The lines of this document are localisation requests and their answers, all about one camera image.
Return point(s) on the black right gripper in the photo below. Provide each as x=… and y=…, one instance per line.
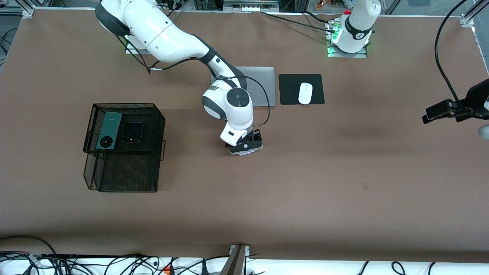
x=256, y=136

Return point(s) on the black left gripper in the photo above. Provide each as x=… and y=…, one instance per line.
x=475, y=100

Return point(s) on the pale lilac flip phone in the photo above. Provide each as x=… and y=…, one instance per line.
x=246, y=154

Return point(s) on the black flip phone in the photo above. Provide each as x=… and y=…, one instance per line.
x=132, y=131

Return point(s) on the dark green smartphone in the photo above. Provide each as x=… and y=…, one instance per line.
x=109, y=130

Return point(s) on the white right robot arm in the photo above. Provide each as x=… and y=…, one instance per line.
x=160, y=30

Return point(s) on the silver closed laptop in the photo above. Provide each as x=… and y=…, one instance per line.
x=265, y=88

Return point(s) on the black mouse pad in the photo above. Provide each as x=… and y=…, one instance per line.
x=290, y=91

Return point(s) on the white computer mouse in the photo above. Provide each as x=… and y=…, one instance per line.
x=305, y=93

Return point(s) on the black mesh two-tier tray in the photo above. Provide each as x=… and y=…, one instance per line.
x=149, y=130

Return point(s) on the grey power strip white plugs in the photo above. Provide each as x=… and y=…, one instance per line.
x=250, y=7

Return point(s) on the small orange object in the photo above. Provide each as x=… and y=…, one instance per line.
x=320, y=4

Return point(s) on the aluminium frame rail bracket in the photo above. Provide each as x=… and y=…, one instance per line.
x=26, y=10
x=467, y=20

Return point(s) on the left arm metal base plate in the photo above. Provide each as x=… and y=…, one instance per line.
x=344, y=55

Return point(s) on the grey aluminium camera post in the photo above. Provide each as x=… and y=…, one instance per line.
x=235, y=263

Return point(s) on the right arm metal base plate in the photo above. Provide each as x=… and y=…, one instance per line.
x=131, y=49

